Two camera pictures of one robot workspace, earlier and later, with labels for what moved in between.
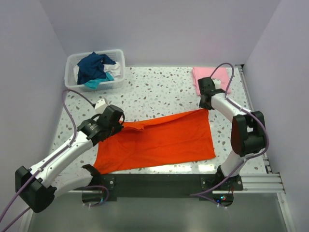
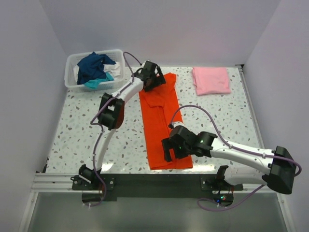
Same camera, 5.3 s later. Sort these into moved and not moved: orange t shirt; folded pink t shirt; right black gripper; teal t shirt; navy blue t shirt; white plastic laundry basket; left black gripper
Moved: orange t shirt; right black gripper; left black gripper
Not moved: navy blue t shirt; white plastic laundry basket; teal t shirt; folded pink t shirt
